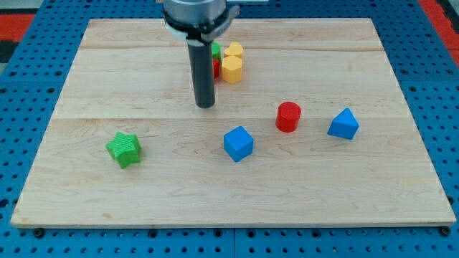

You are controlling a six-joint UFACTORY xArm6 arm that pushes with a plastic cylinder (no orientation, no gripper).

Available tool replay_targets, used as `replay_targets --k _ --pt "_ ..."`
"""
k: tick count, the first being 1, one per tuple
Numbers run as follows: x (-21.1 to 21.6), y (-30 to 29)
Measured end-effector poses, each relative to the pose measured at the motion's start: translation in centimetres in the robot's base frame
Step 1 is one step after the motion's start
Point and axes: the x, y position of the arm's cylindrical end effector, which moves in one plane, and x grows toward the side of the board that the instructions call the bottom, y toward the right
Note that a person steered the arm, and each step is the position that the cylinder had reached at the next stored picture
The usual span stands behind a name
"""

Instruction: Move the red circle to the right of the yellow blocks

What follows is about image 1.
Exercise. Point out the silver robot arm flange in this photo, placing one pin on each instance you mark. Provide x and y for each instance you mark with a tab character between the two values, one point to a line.
199	22

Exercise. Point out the blue cube block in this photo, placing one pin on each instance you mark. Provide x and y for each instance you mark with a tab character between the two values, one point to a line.
238	143

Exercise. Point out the red cylinder block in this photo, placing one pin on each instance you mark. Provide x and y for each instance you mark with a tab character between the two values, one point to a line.
288	116

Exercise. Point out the yellow hexagon block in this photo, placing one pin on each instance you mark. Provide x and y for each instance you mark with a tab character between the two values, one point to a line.
232	69

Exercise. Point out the red block behind rod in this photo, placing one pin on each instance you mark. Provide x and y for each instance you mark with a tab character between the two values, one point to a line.
216	68

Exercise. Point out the yellow heart block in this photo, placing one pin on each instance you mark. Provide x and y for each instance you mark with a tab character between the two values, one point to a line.
235	49

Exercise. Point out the green block behind rod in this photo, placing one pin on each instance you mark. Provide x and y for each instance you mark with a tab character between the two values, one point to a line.
216	51

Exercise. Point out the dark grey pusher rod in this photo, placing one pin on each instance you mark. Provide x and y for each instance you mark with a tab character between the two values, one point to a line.
201	63

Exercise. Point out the light wooden board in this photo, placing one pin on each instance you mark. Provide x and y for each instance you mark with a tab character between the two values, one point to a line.
132	76

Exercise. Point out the green star block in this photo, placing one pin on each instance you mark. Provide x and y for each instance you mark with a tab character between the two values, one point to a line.
124	149

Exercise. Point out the blue triangular prism block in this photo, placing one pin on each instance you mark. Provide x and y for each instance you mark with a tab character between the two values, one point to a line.
344	125

